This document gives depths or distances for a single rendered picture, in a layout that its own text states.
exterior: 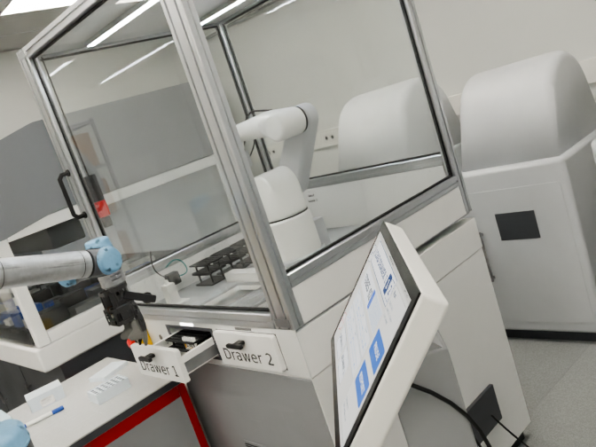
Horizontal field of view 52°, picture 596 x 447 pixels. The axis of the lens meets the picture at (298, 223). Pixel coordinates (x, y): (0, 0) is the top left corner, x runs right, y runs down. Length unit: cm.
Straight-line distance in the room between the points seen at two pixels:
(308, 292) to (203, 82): 62
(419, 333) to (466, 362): 137
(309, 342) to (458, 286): 73
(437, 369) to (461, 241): 116
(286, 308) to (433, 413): 60
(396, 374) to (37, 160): 210
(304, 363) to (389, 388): 77
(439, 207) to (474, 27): 273
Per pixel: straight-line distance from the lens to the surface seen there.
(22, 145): 277
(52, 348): 277
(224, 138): 157
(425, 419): 119
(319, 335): 172
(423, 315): 91
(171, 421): 225
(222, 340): 193
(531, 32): 455
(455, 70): 488
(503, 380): 249
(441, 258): 215
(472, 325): 230
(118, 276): 194
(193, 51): 159
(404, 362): 93
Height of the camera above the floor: 150
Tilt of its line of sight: 10 degrees down
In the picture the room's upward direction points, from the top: 19 degrees counter-clockwise
